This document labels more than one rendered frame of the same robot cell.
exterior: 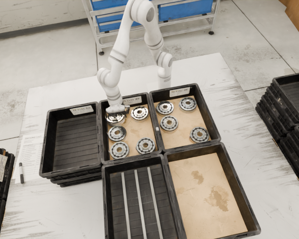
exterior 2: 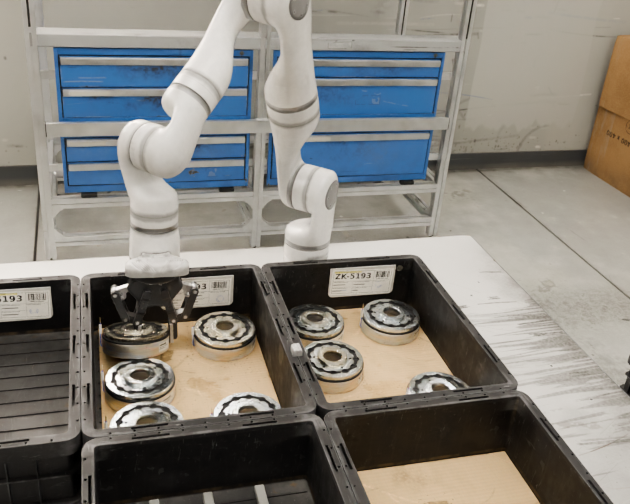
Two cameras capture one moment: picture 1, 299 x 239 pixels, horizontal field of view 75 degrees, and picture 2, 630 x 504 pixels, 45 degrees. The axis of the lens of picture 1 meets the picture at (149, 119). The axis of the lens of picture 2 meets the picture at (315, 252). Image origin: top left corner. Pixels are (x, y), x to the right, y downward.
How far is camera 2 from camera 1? 47 cm
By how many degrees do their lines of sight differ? 30
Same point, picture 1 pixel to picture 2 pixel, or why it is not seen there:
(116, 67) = (189, 113)
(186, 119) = (389, 360)
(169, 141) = not seen: hidden behind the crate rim
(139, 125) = (221, 369)
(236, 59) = not seen: hidden behind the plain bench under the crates
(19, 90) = not seen: outside the picture
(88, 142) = (15, 411)
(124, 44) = (221, 59)
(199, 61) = (409, 250)
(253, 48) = (563, 290)
